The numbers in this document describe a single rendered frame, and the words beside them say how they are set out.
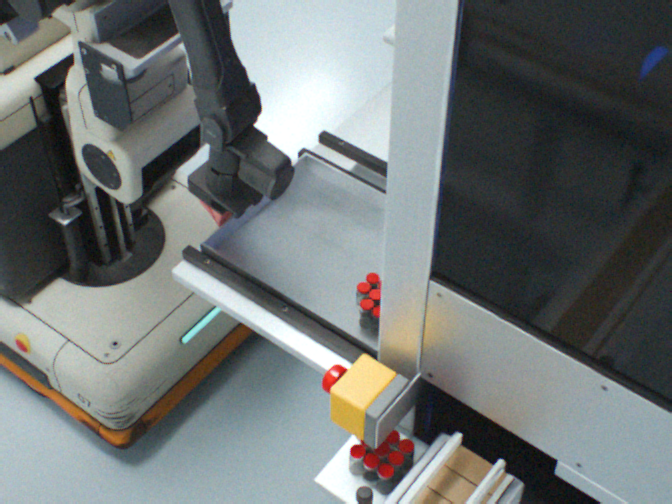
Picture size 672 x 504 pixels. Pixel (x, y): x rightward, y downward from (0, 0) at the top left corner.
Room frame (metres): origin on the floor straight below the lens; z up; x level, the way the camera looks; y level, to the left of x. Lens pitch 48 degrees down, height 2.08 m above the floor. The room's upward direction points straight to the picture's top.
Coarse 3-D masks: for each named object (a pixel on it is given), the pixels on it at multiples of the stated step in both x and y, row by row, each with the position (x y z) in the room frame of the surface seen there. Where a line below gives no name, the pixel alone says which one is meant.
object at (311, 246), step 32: (320, 160) 1.26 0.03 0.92; (288, 192) 1.22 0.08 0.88; (320, 192) 1.22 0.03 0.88; (352, 192) 1.21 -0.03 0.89; (224, 224) 1.11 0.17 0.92; (256, 224) 1.14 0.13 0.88; (288, 224) 1.14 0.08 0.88; (320, 224) 1.14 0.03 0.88; (352, 224) 1.14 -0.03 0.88; (384, 224) 1.14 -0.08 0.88; (224, 256) 1.04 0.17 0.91; (256, 256) 1.07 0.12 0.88; (288, 256) 1.07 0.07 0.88; (320, 256) 1.07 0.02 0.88; (352, 256) 1.07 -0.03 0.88; (288, 288) 1.01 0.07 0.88; (320, 288) 1.01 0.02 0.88; (352, 288) 1.01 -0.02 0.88; (320, 320) 0.93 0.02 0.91; (352, 320) 0.95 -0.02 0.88
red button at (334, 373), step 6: (336, 366) 0.77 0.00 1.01; (342, 366) 0.77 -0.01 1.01; (330, 372) 0.76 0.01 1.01; (336, 372) 0.76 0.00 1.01; (342, 372) 0.76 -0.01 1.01; (324, 378) 0.75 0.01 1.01; (330, 378) 0.75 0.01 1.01; (336, 378) 0.75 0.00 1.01; (324, 384) 0.75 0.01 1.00; (330, 384) 0.75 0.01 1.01; (324, 390) 0.75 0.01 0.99; (330, 390) 0.74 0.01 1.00
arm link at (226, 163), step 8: (216, 152) 1.08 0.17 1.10; (224, 152) 1.07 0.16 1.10; (232, 152) 1.07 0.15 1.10; (216, 160) 1.08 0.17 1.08; (224, 160) 1.08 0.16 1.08; (232, 160) 1.08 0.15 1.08; (240, 160) 1.07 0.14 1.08; (216, 168) 1.08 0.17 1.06; (224, 168) 1.08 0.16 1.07; (232, 168) 1.08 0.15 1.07
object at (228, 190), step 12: (204, 168) 1.14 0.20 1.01; (192, 180) 1.11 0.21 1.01; (204, 180) 1.11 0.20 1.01; (216, 180) 1.08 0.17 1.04; (228, 180) 1.08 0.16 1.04; (240, 180) 1.09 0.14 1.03; (204, 192) 1.09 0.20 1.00; (216, 192) 1.09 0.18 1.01; (228, 192) 1.08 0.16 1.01; (240, 192) 1.09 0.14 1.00; (252, 192) 1.10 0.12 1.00; (228, 204) 1.07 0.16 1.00; (240, 204) 1.07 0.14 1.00; (240, 216) 1.06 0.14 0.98
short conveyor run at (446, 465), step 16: (432, 448) 0.70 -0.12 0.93; (448, 448) 0.68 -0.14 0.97; (464, 448) 0.70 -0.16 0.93; (416, 464) 0.68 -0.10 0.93; (432, 464) 0.65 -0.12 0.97; (448, 464) 0.68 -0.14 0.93; (464, 464) 0.68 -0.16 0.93; (480, 464) 0.68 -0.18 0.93; (496, 464) 0.65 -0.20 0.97; (416, 480) 0.66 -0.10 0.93; (432, 480) 0.65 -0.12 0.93; (448, 480) 0.65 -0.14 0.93; (464, 480) 0.65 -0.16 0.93; (480, 480) 0.65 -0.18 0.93; (496, 480) 0.64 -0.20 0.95; (512, 480) 0.66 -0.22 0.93; (368, 496) 0.59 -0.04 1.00; (400, 496) 0.63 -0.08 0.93; (416, 496) 0.62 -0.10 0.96; (432, 496) 0.63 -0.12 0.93; (448, 496) 0.63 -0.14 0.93; (464, 496) 0.63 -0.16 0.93; (480, 496) 0.61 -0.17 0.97; (496, 496) 0.63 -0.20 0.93; (512, 496) 0.63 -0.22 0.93
